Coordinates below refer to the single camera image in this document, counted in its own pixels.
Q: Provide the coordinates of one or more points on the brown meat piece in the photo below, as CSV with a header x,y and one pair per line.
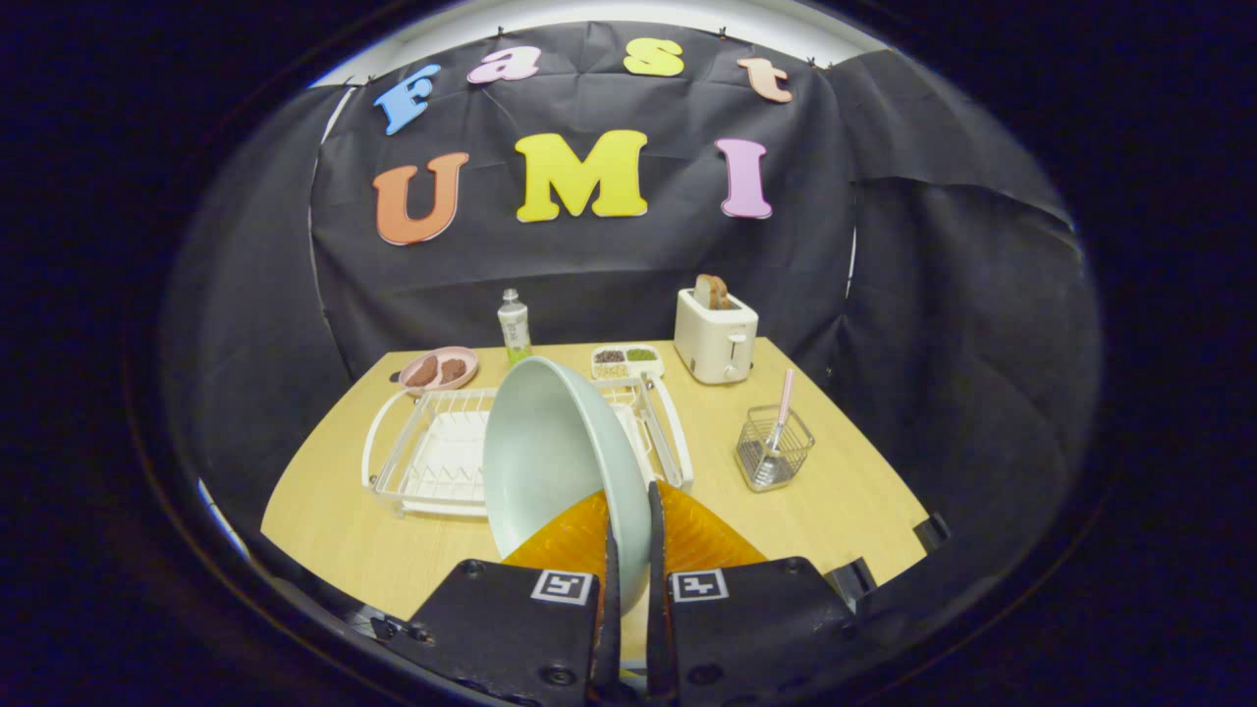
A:
x,y
453,370
422,371

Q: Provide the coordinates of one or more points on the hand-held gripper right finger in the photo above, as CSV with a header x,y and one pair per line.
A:
x,y
660,589

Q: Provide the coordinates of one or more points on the brown bread slice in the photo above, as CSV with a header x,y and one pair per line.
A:
x,y
711,292

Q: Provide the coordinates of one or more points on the black table edge clamp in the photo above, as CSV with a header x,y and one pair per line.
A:
x,y
933,531

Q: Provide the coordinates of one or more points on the white toaster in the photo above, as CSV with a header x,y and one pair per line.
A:
x,y
712,339

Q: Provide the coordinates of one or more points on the black backdrop cloth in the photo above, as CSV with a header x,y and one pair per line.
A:
x,y
589,275

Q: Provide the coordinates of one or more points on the small pink plate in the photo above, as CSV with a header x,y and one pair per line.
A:
x,y
469,365

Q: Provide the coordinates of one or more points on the pale green plate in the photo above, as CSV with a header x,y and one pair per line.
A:
x,y
550,462

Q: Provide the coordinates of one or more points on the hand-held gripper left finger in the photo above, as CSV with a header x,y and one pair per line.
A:
x,y
491,628

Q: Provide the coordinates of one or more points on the small clear bottle green label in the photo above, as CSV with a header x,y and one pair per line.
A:
x,y
515,329

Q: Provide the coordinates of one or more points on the white divided condiment dish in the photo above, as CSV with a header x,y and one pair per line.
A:
x,y
627,362

